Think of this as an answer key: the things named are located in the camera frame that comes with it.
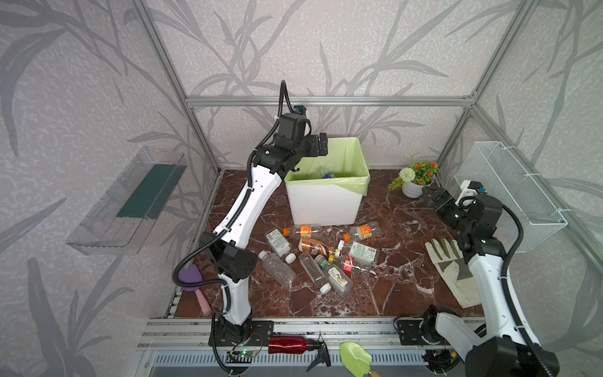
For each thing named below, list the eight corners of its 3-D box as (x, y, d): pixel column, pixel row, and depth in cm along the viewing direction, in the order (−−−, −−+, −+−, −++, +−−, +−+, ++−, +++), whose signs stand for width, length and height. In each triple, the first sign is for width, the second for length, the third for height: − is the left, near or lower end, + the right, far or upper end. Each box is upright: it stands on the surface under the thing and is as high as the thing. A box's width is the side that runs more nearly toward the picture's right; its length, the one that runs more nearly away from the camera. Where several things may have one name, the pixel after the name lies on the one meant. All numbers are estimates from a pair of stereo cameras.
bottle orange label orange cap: (345, 245, 96) (346, 238, 91) (341, 234, 99) (342, 227, 95) (379, 236, 98) (382, 229, 94) (375, 226, 102) (377, 219, 97)
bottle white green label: (286, 267, 89) (285, 264, 86) (263, 238, 97) (262, 234, 94) (301, 255, 92) (301, 252, 89) (277, 228, 100) (276, 224, 97)
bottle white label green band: (343, 299, 82) (344, 294, 78) (311, 265, 90) (311, 260, 85) (354, 287, 84) (356, 282, 80) (322, 255, 92) (323, 249, 88)
